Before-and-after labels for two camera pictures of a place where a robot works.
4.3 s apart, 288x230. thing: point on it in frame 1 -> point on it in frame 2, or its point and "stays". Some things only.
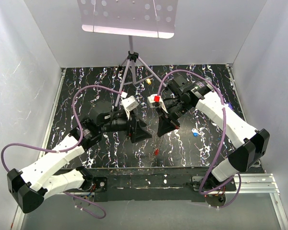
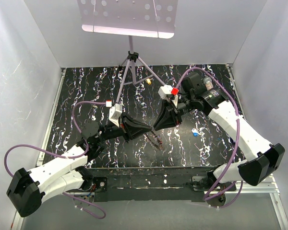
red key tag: [157, 152] -> [151, 137]
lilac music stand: [150, 18] stays
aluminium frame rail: [18, 220] stays
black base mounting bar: [151, 184] stays
